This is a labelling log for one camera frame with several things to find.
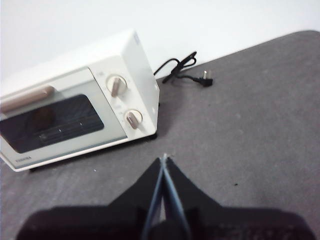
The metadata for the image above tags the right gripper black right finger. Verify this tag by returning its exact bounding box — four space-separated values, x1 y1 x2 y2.
164 157 316 240

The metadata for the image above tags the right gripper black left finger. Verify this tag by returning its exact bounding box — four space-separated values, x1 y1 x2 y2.
14 157 163 240

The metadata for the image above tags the glass oven door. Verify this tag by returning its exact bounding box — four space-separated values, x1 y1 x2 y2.
0 67 129 173

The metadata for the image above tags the white oven knob, beige grip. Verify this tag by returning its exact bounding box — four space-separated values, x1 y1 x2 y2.
123 108 144 131
105 74 130 98

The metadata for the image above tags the white toaster oven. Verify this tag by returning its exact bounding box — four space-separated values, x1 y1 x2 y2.
0 29 161 173

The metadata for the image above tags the metal wire oven rack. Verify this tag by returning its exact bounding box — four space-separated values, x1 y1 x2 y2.
37 120 101 143

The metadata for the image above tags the black power cable with plug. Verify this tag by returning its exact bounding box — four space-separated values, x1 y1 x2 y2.
152 51 214 89

